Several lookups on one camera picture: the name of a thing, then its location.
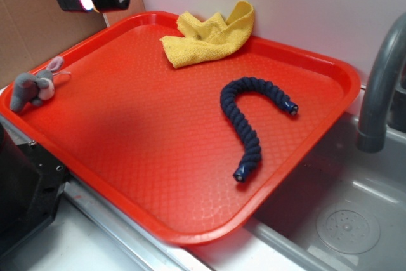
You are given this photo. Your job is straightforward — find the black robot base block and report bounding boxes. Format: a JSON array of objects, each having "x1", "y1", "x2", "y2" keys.
[{"x1": 1, "y1": 127, "x2": 68, "y2": 258}]

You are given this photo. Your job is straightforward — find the brown cardboard panel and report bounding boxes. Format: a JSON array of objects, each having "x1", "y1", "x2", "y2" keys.
[{"x1": 1, "y1": 0, "x2": 145, "y2": 87}]

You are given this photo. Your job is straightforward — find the yellow folded cloth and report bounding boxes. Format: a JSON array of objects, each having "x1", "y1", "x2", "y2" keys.
[{"x1": 160, "y1": 1, "x2": 254, "y2": 69}]

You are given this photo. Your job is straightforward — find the grey plush bunny toy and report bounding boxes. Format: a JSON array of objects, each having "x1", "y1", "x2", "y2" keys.
[{"x1": 10, "y1": 56, "x2": 70, "y2": 113}]

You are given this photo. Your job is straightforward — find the red plastic tray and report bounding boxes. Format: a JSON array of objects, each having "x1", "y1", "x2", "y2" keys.
[{"x1": 1, "y1": 12, "x2": 360, "y2": 246}]

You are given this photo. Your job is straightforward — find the grey sink faucet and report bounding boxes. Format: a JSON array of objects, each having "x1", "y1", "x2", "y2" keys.
[{"x1": 356, "y1": 14, "x2": 405, "y2": 153}]

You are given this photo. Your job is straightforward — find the grey sink basin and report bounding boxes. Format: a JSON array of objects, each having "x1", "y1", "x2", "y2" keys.
[{"x1": 192, "y1": 115, "x2": 405, "y2": 270}]

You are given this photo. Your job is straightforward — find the dark blue twisted rope toy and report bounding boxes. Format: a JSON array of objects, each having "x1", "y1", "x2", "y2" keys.
[{"x1": 219, "y1": 77, "x2": 299, "y2": 183}]

